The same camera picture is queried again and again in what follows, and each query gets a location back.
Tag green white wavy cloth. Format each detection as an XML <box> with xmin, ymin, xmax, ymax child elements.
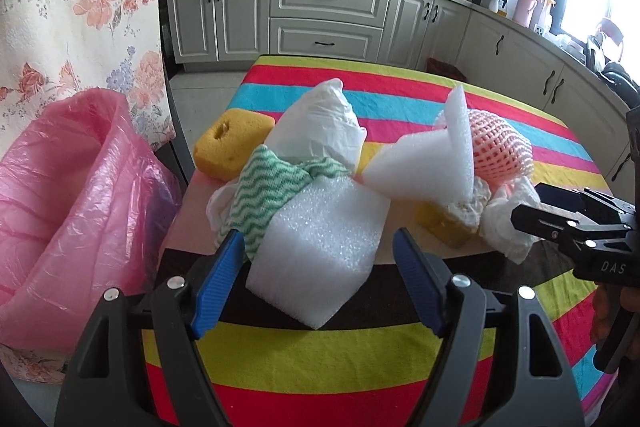
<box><xmin>216</xmin><ymin>144</ymin><xmax>352</xmax><ymax>260</ymax></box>

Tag striped colourful tablecloth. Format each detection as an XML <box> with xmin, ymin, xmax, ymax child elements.
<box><xmin>158</xmin><ymin>55</ymin><xmax>615</xmax><ymax>426</ymax></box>

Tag white plastic bag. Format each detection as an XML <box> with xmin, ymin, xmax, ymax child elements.
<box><xmin>265</xmin><ymin>78</ymin><xmax>367</xmax><ymax>173</ymax></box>

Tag yellow sponge with tissue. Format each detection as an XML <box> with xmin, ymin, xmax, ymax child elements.
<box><xmin>416</xmin><ymin>176</ymin><xmax>491</xmax><ymax>249</ymax></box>

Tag folded white foam sheet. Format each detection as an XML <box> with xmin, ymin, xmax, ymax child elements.
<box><xmin>361</xmin><ymin>86</ymin><xmax>474</xmax><ymax>206</ymax></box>

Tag dark red floor bin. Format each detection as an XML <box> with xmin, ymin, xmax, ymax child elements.
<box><xmin>426</xmin><ymin>57</ymin><xmax>466</xmax><ymax>82</ymax></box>

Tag person's right hand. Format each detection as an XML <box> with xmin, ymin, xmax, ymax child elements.
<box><xmin>590</xmin><ymin>285</ymin><xmax>612</xmax><ymax>343</ymax></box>

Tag pink trash bag bin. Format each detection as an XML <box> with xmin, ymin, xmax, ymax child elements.
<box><xmin>1</xmin><ymin>89</ymin><xmax>181</xmax><ymax>352</ymax></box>

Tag floral curtain cloth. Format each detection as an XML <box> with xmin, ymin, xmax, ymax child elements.
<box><xmin>1</xmin><ymin>0</ymin><xmax>175</xmax><ymax>150</ymax></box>

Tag pink foam net sleeve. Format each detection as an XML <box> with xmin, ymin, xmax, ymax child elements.
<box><xmin>433</xmin><ymin>108</ymin><xmax>535</xmax><ymax>189</ymax></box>

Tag pink thermos jug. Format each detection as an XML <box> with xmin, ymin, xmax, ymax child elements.
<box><xmin>513</xmin><ymin>0</ymin><xmax>539</xmax><ymax>27</ymax></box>

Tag lower kitchen cabinets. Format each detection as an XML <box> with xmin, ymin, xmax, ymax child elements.
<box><xmin>167</xmin><ymin>0</ymin><xmax>634</xmax><ymax>198</ymax></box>

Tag white foam block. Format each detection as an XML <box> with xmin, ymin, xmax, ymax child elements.
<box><xmin>246</xmin><ymin>176</ymin><xmax>390</xmax><ymax>329</ymax></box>

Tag crumpled white tissue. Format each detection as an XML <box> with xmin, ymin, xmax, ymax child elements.
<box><xmin>479</xmin><ymin>178</ymin><xmax>542</xmax><ymax>265</ymax></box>

